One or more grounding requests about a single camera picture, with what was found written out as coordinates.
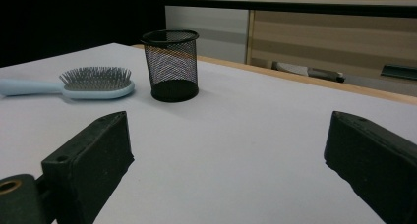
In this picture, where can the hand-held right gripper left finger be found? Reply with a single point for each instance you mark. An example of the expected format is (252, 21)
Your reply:
(88, 165)

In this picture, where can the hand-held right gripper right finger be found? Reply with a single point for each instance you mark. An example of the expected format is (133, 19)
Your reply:
(377, 165)

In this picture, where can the light blue hairbrush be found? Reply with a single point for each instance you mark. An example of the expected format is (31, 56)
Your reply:
(98, 91)

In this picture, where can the black mesh pen holder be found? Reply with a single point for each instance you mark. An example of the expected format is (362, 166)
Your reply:
(173, 91)

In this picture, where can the grey chair base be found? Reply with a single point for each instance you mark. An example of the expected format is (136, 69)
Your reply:
(295, 68)

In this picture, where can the wooden desk cabinet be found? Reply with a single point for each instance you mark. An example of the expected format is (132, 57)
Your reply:
(327, 44)

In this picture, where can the black curtain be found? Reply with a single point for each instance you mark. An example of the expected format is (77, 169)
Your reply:
(65, 17)

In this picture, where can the black horizontal bar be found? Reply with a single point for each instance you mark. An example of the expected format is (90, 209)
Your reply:
(295, 7)

